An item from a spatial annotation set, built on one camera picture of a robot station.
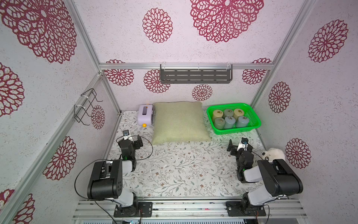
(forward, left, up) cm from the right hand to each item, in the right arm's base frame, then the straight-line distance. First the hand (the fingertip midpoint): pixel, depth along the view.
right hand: (238, 139), depth 89 cm
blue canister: (+18, -8, -4) cm, 20 cm away
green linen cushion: (+13, +38, +2) cm, 40 cm away
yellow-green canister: (+25, +9, -3) cm, 27 cm away
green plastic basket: (+20, -19, -7) cm, 28 cm away
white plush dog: (-14, -13, +8) cm, 20 cm away
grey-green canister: (+28, 0, -4) cm, 28 cm away
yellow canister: (+27, -7, -3) cm, 28 cm away
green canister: (+17, +9, -3) cm, 19 cm away
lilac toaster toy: (+22, +65, 0) cm, 68 cm away
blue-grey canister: (+18, +1, -4) cm, 18 cm away
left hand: (+1, +70, 0) cm, 70 cm away
